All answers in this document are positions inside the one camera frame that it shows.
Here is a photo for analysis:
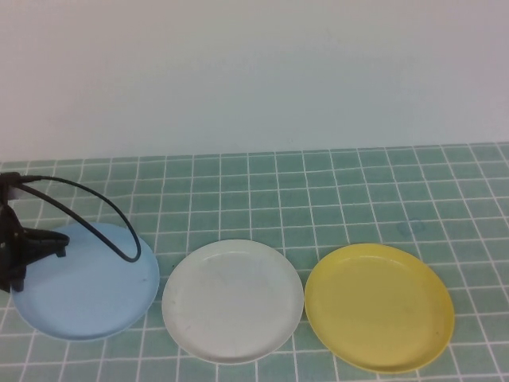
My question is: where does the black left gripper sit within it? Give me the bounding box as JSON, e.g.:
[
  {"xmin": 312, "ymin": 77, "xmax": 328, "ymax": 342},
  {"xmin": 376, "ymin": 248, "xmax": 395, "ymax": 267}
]
[{"xmin": 0, "ymin": 200, "xmax": 72, "ymax": 294}]

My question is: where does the light blue plastic plate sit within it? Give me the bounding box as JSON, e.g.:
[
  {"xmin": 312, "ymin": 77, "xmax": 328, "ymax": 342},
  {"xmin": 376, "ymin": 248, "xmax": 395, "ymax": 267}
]
[{"xmin": 10, "ymin": 222, "xmax": 161, "ymax": 341}]

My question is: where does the yellow plastic plate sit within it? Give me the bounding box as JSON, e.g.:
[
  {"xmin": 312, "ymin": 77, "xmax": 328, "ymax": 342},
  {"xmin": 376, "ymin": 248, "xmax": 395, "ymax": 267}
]
[{"xmin": 304, "ymin": 243, "xmax": 456, "ymax": 375}]

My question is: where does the white plastic plate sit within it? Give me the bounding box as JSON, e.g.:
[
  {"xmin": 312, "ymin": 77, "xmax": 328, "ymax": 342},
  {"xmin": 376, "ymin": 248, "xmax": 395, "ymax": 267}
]
[{"xmin": 161, "ymin": 239, "xmax": 305, "ymax": 353}]

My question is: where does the green checked table cloth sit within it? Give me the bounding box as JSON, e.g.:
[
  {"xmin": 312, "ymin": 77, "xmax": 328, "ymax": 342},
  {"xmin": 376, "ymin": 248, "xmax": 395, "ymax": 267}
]
[{"xmin": 0, "ymin": 143, "xmax": 509, "ymax": 382}]

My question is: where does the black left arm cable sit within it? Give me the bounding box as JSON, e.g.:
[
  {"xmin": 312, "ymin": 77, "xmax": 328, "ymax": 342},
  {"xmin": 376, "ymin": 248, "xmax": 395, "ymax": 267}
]
[{"xmin": 17, "ymin": 174, "xmax": 142, "ymax": 264}]

